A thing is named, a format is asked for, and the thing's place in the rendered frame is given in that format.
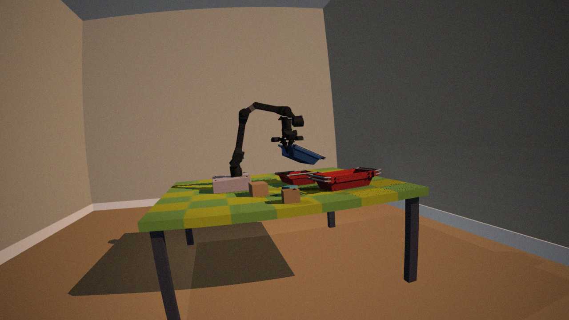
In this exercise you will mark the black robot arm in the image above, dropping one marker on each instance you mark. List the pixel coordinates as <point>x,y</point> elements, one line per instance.
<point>238,154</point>

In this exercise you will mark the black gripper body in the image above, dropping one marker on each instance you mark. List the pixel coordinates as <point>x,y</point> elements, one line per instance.
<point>277,139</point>

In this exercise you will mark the tan rectangular block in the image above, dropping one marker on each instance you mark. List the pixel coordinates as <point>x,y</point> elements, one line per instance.
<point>259,188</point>

